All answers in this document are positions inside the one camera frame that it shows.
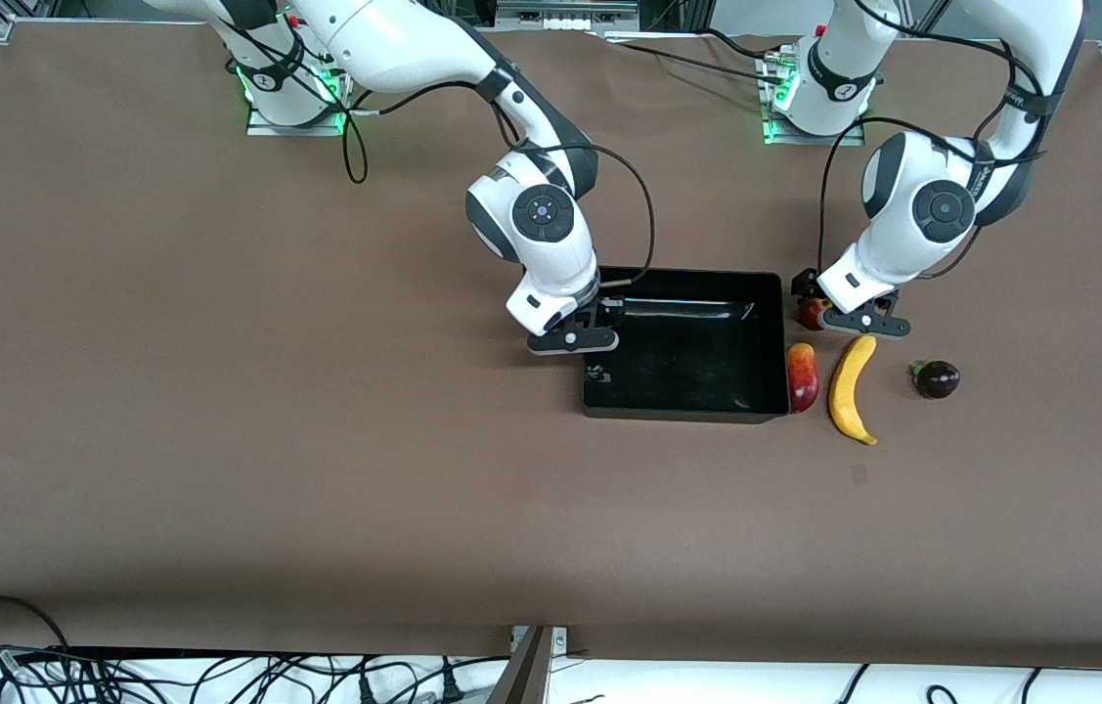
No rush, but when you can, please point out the dark metal beam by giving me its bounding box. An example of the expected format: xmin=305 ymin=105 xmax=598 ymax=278
xmin=486 ymin=626 xmax=553 ymax=704

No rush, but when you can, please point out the small silver metal bracket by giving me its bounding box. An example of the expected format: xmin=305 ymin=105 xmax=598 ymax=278
xmin=509 ymin=626 xmax=571 ymax=656

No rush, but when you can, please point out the thin black table cable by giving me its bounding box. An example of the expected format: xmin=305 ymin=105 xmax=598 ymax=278
xmin=609 ymin=27 xmax=778 ymax=85

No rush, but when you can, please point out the black plastic box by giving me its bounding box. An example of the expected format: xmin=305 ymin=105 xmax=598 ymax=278
xmin=581 ymin=266 xmax=792 ymax=425

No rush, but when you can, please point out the grey power strip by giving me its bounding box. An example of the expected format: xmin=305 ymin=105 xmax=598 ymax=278
xmin=496 ymin=0 xmax=641 ymax=31

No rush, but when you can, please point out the yellow banana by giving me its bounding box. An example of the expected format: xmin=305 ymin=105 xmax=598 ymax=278
xmin=827 ymin=335 xmax=879 ymax=447

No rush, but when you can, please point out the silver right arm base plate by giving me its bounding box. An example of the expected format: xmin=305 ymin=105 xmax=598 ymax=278
xmin=245 ymin=59 xmax=349 ymax=137

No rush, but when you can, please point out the red yellow mango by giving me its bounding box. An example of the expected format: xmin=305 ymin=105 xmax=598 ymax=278
xmin=784 ymin=341 xmax=821 ymax=415

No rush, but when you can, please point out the dark purple eggplant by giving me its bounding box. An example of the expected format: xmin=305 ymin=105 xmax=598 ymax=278
xmin=909 ymin=359 xmax=962 ymax=401

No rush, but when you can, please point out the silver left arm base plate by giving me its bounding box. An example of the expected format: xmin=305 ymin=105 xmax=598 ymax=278
xmin=762 ymin=49 xmax=867 ymax=147

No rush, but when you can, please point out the brown table cover mat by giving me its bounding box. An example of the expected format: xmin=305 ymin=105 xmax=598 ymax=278
xmin=0 ymin=18 xmax=1102 ymax=674

